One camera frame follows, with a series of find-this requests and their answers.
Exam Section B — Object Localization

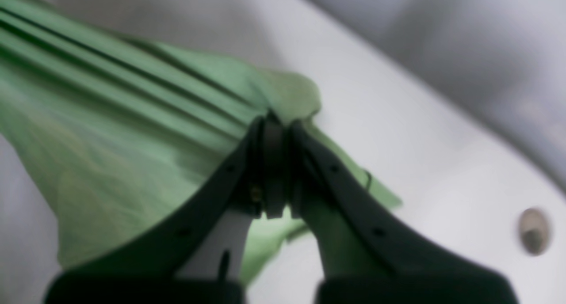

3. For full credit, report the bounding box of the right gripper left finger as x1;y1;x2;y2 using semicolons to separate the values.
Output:
45;114;286;304

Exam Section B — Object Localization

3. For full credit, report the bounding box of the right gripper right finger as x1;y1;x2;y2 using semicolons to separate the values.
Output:
289;121;518;304

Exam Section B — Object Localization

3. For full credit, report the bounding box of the green T-shirt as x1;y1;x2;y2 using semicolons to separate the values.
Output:
0;0;402;270

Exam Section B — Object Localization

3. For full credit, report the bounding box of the right table grommet hole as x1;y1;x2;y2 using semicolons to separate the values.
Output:
518;208;552;256

